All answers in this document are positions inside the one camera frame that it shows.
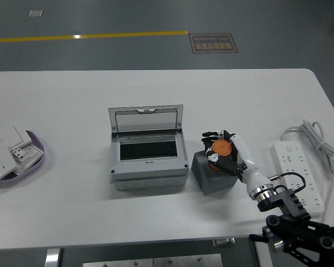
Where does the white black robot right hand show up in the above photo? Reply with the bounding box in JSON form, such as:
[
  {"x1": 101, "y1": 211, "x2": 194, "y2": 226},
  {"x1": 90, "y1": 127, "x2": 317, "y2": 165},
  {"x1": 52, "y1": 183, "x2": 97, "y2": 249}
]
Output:
[{"x1": 202, "y1": 128, "x2": 273, "y2": 196}]

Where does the grey enclosure box with lid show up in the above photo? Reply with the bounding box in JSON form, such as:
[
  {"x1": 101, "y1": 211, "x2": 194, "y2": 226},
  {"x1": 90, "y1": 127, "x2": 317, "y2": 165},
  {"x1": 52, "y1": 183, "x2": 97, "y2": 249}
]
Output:
[{"x1": 108, "y1": 104, "x2": 190, "y2": 191}]

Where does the grey cube with round hole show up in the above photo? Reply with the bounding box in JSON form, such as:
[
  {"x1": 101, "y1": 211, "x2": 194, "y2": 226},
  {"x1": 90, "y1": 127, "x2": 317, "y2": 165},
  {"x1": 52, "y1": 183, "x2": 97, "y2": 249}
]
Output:
[{"x1": 191, "y1": 150, "x2": 239, "y2": 196}]

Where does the white table leg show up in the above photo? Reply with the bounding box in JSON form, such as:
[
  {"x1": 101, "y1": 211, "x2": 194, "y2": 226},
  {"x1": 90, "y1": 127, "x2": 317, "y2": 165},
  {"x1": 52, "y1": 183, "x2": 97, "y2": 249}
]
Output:
[
  {"x1": 44, "y1": 248, "x2": 62, "y2": 267},
  {"x1": 253, "y1": 240, "x2": 274, "y2": 267}
]

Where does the brown floor sign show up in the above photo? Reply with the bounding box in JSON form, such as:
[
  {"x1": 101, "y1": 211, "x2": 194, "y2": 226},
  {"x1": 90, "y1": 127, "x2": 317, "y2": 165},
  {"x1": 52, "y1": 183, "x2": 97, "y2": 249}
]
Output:
[{"x1": 188, "y1": 33, "x2": 239, "y2": 55}]

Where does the yellow floor tape line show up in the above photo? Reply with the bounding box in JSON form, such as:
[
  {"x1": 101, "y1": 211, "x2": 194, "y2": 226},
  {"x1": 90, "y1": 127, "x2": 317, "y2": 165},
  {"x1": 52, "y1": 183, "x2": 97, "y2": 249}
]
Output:
[{"x1": 0, "y1": 30, "x2": 189, "y2": 44}]

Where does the purple tray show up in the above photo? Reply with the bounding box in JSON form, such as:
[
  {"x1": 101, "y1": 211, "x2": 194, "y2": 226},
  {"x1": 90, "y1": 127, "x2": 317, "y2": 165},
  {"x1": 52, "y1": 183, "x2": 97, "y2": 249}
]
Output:
[{"x1": 0, "y1": 130, "x2": 46, "y2": 182}]

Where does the white circuit breaker module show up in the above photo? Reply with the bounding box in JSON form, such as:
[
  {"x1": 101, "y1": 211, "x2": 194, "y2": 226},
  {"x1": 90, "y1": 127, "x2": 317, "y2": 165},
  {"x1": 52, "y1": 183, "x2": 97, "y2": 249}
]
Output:
[{"x1": 9, "y1": 144, "x2": 44, "y2": 174}]

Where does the metal table bracket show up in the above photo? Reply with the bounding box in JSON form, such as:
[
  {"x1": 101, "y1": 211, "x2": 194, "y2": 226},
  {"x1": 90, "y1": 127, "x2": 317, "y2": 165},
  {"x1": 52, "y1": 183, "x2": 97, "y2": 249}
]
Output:
[{"x1": 212, "y1": 238, "x2": 236, "y2": 249}]

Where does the metal base plate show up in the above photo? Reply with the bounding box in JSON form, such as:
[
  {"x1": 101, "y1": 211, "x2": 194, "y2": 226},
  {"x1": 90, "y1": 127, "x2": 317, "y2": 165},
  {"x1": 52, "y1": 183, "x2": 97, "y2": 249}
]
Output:
[{"x1": 82, "y1": 253, "x2": 224, "y2": 267}]

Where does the white wall switch plate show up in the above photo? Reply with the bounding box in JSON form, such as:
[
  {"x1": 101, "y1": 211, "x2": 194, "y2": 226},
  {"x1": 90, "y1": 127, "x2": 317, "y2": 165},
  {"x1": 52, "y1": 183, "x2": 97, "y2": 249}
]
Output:
[{"x1": 0, "y1": 125, "x2": 35, "y2": 150}]

